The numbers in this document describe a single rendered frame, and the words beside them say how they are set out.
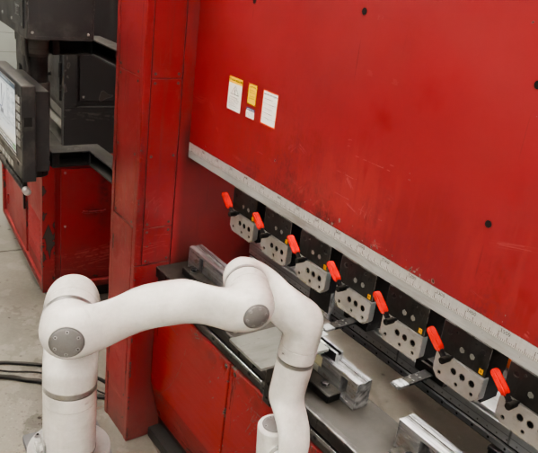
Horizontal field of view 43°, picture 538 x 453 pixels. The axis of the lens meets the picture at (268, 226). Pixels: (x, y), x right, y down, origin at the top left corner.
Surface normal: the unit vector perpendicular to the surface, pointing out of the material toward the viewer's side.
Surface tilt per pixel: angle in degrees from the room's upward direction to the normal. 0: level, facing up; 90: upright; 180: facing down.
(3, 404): 0
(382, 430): 0
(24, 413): 0
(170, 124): 90
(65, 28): 90
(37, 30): 90
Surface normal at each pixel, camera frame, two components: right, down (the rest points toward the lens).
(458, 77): -0.81, 0.13
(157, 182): 0.57, 0.38
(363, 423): 0.12, -0.92
